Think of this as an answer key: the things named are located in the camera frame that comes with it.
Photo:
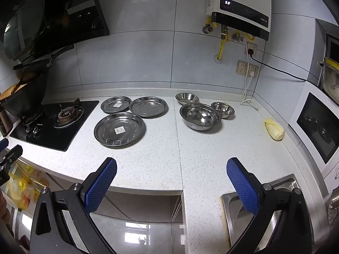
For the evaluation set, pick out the empty beige wall outlet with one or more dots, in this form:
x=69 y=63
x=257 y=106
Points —
x=241 y=67

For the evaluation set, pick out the black glass gas stove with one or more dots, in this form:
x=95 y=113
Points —
x=79 y=127

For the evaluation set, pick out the white microwave oven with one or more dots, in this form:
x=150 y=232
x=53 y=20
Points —
x=315 y=124

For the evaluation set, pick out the medium steel plate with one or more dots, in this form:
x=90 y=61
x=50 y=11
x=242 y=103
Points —
x=148 y=107

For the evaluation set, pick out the large steel bowl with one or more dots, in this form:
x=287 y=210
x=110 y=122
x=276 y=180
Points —
x=200 y=117

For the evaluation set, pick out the black wok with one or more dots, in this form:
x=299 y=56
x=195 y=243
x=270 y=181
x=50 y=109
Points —
x=26 y=98

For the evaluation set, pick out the chrome faucet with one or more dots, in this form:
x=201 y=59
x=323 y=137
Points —
x=334 y=206

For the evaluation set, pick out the metal pipe valve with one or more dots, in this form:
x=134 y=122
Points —
x=224 y=31
x=205 y=28
x=237 y=38

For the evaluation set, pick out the yellow plastic bag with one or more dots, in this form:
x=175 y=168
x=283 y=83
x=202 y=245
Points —
x=18 y=190

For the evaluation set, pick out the small steel plate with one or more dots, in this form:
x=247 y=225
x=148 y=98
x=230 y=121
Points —
x=116 y=105

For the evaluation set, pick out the wooden spatula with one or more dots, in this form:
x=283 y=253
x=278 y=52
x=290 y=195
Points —
x=12 y=90

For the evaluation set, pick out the wall outlet with white plug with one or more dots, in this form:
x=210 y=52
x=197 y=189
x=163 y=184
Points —
x=253 y=71

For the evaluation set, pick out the black frying pan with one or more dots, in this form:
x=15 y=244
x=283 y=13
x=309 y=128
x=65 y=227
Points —
x=53 y=57

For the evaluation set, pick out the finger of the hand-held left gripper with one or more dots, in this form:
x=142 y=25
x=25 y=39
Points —
x=3 y=144
x=12 y=155

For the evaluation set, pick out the stainless steel sink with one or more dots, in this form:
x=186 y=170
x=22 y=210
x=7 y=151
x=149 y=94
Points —
x=231 y=225

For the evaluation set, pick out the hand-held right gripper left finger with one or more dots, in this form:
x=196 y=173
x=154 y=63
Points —
x=102 y=185

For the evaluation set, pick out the napa cabbage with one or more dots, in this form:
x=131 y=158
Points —
x=274 y=129

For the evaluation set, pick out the medium steel bowl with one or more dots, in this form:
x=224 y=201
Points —
x=186 y=98

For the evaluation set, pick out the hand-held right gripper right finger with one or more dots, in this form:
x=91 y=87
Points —
x=242 y=187

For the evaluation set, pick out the small steel bowl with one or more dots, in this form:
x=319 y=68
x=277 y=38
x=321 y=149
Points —
x=223 y=109

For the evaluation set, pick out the wall outlet with black plug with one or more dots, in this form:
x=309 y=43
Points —
x=251 y=48

